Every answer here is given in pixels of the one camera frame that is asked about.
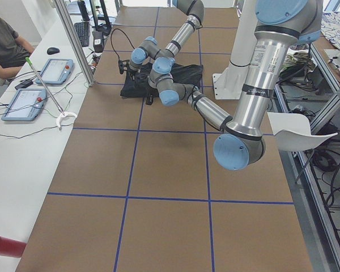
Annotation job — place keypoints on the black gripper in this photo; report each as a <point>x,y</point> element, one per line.
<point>134,72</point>
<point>152,91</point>

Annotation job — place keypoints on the black printed t-shirt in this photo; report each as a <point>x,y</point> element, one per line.
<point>176,83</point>

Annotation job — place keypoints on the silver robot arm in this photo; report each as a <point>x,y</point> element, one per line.
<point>280,24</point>
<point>165,58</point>

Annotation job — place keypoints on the black keyboard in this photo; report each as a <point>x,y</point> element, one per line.
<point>83,32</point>

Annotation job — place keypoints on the far blue teach pendant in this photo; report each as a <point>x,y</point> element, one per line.
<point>56,71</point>

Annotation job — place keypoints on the blue teach pendant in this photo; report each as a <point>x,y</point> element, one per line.
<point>56,71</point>
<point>26,105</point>

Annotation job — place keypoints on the white reacher grabber stick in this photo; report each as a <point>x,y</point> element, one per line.
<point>63,114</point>

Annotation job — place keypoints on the black computer mouse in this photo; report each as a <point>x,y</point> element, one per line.
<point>52,50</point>

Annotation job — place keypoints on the near blue teach pendant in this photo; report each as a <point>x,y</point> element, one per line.
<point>26,105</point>

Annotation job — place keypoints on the seated person grey shirt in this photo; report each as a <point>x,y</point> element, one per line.
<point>14,50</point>

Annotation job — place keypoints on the white plastic chair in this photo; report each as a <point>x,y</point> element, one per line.
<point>293,132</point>

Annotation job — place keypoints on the red cylinder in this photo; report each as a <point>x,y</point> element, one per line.
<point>11,248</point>

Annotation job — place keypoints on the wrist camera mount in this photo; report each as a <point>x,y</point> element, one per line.
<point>149,100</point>
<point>123,66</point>

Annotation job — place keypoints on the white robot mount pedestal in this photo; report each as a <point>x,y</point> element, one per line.
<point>228,84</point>

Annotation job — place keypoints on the aluminium frame post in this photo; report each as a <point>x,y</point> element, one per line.
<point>74,40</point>

